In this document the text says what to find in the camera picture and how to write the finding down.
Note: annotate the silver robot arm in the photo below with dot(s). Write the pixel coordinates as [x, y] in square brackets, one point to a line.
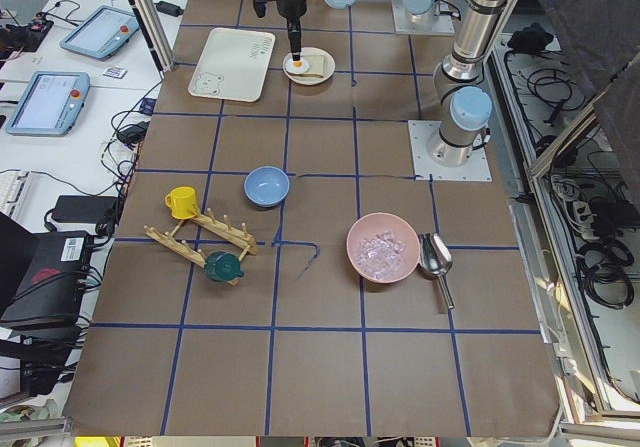
[465, 107]
[420, 10]

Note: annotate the bread slice on plate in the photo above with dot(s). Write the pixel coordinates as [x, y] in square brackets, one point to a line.
[314, 66]

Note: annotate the white round plate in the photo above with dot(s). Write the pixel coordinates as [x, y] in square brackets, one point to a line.
[308, 81]

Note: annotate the fried egg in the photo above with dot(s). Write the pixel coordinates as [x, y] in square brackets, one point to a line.
[296, 66]

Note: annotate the cream bear serving tray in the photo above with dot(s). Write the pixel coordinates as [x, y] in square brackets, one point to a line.
[233, 65]

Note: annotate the black power adapter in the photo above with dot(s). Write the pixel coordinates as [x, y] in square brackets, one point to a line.
[168, 8]

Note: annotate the blue bowl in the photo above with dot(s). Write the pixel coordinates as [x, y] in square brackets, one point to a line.
[266, 186]

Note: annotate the teach pendant far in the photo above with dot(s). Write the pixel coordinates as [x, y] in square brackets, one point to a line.
[102, 34]

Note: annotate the teach pendant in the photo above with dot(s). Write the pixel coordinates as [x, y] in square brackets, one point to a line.
[50, 104]
[102, 34]

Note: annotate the yellow mug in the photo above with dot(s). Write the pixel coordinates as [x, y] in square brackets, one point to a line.
[182, 202]

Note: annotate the pink bowl with ice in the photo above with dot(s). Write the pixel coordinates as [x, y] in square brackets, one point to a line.
[383, 247]

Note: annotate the dark green mug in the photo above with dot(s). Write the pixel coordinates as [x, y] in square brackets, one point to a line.
[223, 266]

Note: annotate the teach pendant near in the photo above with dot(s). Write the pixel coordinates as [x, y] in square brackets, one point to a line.
[50, 104]

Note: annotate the metal ice scoop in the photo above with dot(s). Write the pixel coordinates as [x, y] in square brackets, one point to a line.
[435, 262]

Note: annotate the black computer box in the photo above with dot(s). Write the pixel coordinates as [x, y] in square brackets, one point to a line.
[41, 276]

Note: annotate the aluminium frame post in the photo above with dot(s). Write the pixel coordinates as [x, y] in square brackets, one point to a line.
[153, 33]

